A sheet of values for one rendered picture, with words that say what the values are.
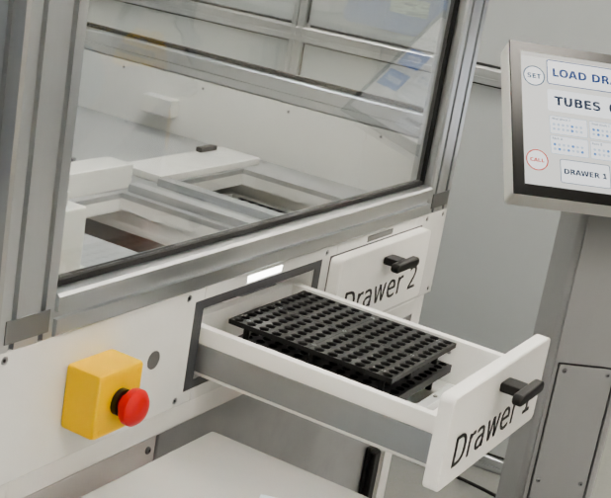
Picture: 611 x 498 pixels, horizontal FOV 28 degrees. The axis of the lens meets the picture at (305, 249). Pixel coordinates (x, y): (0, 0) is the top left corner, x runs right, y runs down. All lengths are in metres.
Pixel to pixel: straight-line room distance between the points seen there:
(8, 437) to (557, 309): 1.38
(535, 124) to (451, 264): 1.11
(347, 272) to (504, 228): 1.54
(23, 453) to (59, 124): 0.33
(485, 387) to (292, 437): 0.50
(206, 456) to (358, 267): 0.42
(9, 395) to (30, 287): 0.11
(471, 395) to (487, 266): 1.93
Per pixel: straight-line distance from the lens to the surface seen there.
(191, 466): 1.43
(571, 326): 2.40
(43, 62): 1.13
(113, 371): 1.27
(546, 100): 2.27
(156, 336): 1.39
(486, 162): 3.21
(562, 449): 2.50
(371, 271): 1.78
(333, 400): 1.38
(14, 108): 1.12
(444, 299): 3.31
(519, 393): 1.40
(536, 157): 2.21
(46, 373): 1.26
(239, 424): 1.65
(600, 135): 2.28
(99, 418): 1.27
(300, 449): 1.84
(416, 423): 1.35
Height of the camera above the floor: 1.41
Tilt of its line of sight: 16 degrees down
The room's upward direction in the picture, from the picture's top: 10 degrees clockwise
